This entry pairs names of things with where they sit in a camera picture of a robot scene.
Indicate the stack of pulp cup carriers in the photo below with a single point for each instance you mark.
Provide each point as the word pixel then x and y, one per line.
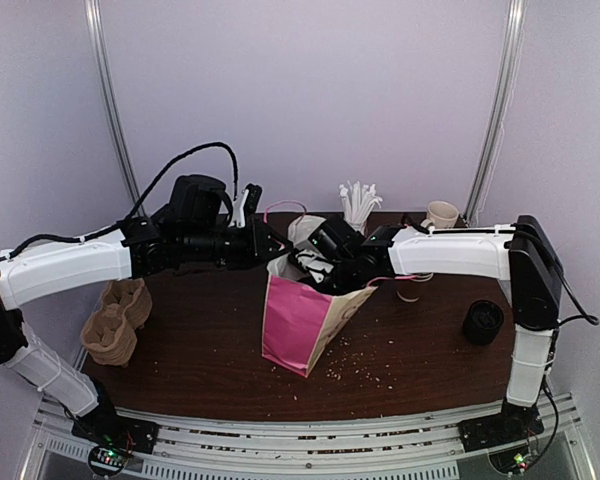
pixel 109 335

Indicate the glass jar of straws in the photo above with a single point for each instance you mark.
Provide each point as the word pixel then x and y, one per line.
pixel 358 201

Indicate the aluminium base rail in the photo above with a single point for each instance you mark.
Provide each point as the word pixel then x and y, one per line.
pixel 419 446

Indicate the white pink paper bag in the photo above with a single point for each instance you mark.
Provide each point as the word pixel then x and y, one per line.
pixel 298 321

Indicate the aluminium frame post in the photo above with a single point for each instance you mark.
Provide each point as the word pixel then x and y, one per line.
pixel 112 115
pixel 494 134

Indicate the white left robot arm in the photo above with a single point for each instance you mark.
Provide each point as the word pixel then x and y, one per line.
pixel 47 286

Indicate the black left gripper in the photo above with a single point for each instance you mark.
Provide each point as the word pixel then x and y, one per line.
pixel 258 245

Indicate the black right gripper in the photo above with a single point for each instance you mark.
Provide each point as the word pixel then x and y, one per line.
pixel 310 267

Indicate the stack of brown paper cups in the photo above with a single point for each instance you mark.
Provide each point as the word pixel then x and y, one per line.
pixel 411 291

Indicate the aluminium frame post right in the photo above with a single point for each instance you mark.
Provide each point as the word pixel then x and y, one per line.
pixel 494 134

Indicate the aluminium frame post left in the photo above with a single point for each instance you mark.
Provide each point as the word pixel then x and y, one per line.
pixel 112 115

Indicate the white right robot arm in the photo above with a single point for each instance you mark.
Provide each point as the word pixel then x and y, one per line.
pixel 516 263

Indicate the stack of black cup lids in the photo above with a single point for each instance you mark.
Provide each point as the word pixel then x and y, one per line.
pixel 482 322

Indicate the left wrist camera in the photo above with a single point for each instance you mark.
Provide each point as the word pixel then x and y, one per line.
pixel 246 205

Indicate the white ceramic mug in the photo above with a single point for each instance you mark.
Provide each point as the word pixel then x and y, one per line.
pixel 440 215

